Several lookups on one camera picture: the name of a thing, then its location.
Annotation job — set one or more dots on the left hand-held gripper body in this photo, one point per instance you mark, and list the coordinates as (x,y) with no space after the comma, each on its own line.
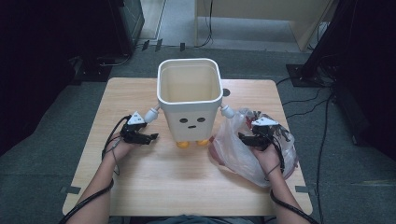
(132,132)

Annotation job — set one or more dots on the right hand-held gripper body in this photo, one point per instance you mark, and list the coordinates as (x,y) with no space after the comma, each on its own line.
(264,135)

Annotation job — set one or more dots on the translucent printed plastic bag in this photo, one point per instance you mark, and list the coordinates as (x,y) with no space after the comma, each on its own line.
(236,155)

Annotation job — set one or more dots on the cream trash bin with face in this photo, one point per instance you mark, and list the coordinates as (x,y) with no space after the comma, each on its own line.
(190,124)

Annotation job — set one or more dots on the person's left hand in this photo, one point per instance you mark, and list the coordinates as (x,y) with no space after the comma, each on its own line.
(120,149)

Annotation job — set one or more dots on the person's right hand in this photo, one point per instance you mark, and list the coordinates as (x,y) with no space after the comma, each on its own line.
(269,160)

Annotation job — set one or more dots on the grey wrist band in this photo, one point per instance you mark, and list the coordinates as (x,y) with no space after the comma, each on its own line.
(273,170)

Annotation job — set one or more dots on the grey tape strip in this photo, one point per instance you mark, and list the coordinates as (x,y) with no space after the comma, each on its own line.
(301,188)
(71,189)

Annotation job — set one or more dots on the dark stand foot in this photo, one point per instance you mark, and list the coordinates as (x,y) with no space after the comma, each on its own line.
(90,70)

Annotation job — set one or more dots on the person's blue trousers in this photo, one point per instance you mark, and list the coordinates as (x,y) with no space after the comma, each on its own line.
(193,219)

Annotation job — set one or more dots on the black cabinet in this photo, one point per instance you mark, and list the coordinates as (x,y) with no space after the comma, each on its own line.
(127,21)

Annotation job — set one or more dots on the beige wooden partition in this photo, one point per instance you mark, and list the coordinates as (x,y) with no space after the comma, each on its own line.
(264,9)

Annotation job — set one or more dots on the black stand base plate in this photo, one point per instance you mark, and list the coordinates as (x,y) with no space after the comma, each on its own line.
(299,74)

